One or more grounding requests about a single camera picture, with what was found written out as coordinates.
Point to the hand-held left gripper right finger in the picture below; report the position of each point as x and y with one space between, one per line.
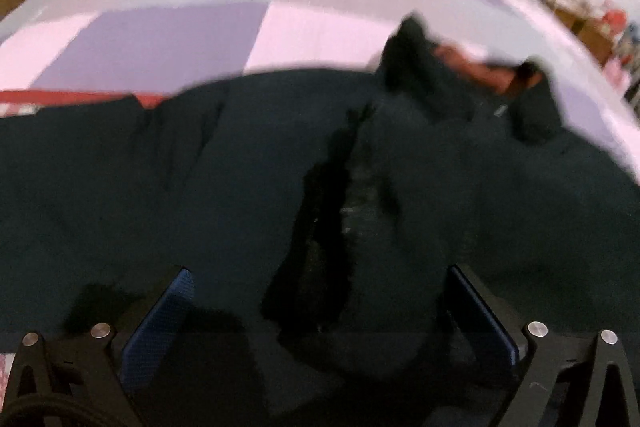
487 327

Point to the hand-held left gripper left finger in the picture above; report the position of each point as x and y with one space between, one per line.
159 327

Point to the dark green jacket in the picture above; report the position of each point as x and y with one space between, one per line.
210 187

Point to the patchwork bed sheet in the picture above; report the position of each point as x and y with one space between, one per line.
210 27

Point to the low wooden cabinet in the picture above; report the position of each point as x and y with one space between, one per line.
587 34

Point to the red bag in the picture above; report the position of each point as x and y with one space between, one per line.
615 19

